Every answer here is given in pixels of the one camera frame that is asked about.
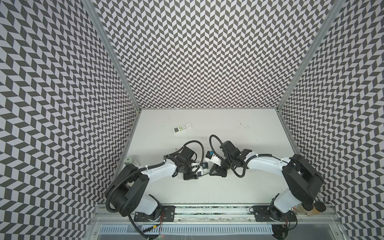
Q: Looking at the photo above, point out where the white remote with green buttons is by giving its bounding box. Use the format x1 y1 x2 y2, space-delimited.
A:
172 123 192 135

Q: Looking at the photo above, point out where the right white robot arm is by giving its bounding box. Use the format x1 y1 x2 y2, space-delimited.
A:
206 141 324 222

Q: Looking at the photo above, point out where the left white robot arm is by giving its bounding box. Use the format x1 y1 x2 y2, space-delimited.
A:
105 140 205 220

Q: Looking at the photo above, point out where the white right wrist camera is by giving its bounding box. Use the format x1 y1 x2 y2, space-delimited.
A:
205 151 221 166

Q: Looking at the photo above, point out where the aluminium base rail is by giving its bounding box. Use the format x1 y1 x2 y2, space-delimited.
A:
90 204 341 225

